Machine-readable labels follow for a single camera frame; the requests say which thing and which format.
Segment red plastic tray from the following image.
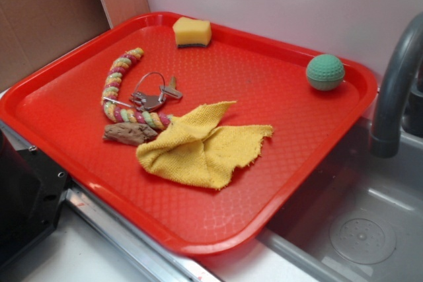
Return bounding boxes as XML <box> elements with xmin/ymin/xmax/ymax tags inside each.
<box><xmin>1</xmin><ymin>13</ymin><xmax>377</xmax><ymax>256</ymax></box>

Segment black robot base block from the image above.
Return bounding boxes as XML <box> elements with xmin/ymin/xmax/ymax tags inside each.
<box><xmin>1</xmin><ymin>133</ymin><xmax>69</xmax><ymax>270</ymax></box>

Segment brown cardboard panel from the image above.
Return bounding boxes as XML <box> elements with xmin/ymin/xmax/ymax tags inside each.
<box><xmin>1</xmin><ymin>0</ymin><xmax>149</xmax><ymax>90</ymax></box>

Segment grey toy sink basin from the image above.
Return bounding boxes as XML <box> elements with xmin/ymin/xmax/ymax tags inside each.
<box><xmin>258</xmin><ymin>120</ymin><xmax>422</xmax><ymax>281</ymax></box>

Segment green dimpled ball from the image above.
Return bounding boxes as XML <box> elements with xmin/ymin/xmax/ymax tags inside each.
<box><xmin>306</xmin><ymin>54</ymin><xmax>345</xmax><ymax>91</ymax></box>

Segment grey faucet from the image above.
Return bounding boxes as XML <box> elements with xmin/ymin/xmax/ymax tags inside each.
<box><xmin>369</xmin><ymin>13</ymin><xmax>422</xmax><ymax>158</ymax></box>

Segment silver keys on ring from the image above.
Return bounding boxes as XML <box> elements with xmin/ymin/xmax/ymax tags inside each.
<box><xmin>102</xmin><ymin>71</ymin><xmax>183</xmax><ymax>112</ymax></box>

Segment brown clay lump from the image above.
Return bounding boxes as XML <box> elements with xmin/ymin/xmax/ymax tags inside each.
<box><xmin>102</xmin><ymin>123</ymin><xmax>158</xmax><ymax>146</ymax></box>

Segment yellow microfibre cloth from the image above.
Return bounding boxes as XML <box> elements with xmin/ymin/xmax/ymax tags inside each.
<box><xmin>136</xmin><ymin>101</ymin><xmax>274</xmax><ymax>190</ymax></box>

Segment yellow sponge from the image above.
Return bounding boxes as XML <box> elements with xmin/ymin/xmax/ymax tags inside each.
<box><xmin>173</xmin><ymin>17</ymin><xmax>212</xmax><ymax>48</ymax></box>

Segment multicolour braided rope toy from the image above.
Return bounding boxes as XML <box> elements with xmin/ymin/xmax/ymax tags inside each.
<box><xmin>100</xmin><ymin>48</ymin><xmax>172</xmax><ymax>131</ymax></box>

